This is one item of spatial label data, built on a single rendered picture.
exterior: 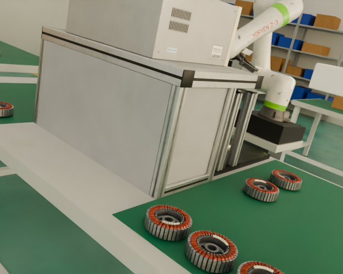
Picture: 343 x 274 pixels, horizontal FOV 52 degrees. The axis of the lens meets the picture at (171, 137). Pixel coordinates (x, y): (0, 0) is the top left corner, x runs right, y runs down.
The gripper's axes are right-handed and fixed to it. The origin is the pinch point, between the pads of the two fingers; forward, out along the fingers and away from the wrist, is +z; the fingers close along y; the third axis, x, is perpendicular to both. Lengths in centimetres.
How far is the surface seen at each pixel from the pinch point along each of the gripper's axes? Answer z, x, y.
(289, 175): -33, -4, -77
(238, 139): -52, -3, -62
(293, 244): -66, -14, -105
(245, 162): -40, 6, -65
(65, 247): -71, 111, -56
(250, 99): -54, -16, -54
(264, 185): -50, -4, -82
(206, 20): -79, -27, -38
